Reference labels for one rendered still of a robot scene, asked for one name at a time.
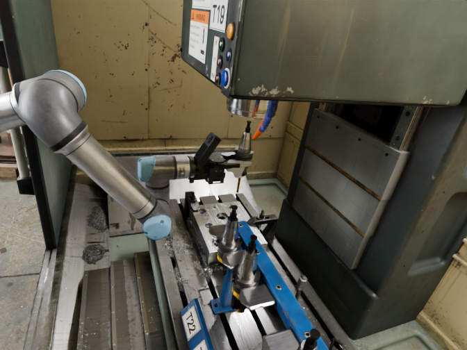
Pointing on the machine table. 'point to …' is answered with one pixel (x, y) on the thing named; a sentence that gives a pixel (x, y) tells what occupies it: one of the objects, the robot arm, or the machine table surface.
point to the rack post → (219, 305)
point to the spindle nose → (248, 107)
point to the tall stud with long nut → (300, 285)
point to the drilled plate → (218, 223)
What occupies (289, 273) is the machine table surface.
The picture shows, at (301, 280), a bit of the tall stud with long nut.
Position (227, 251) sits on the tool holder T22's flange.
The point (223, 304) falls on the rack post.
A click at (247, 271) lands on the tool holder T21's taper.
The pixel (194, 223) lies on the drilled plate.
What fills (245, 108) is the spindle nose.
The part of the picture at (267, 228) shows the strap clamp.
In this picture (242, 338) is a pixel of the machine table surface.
